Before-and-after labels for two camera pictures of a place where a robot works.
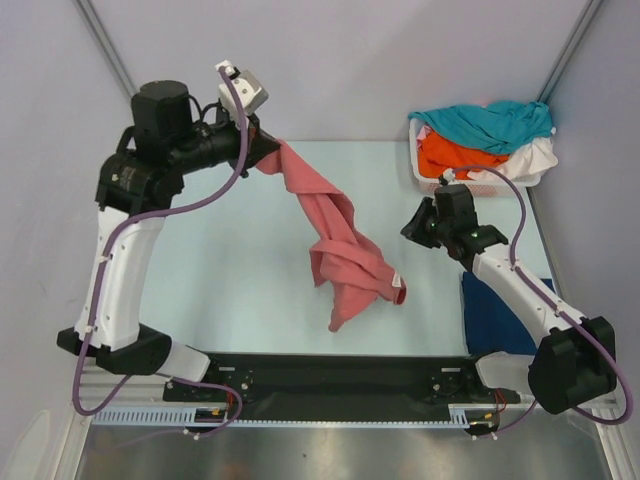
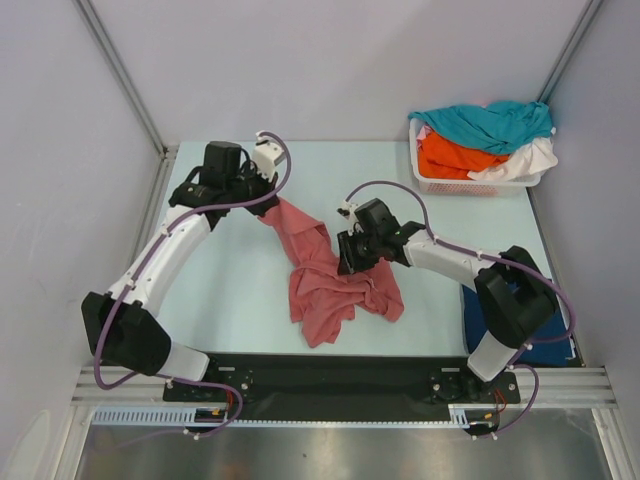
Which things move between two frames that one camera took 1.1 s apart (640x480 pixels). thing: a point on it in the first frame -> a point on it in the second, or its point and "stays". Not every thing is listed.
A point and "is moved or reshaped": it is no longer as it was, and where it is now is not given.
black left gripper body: [252, 126] -> [250, 186]
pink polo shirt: [353, 267] is moved or reshaped
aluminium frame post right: [587, 18] stays
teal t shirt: [501, 127] stays
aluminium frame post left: [106, 42] stays
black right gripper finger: [425, 230] -> [352, 255]
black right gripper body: [447, 230] -> [370, 242]
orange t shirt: [438, 156] stays
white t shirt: [528, 163] stays
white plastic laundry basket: [502, 187] stays
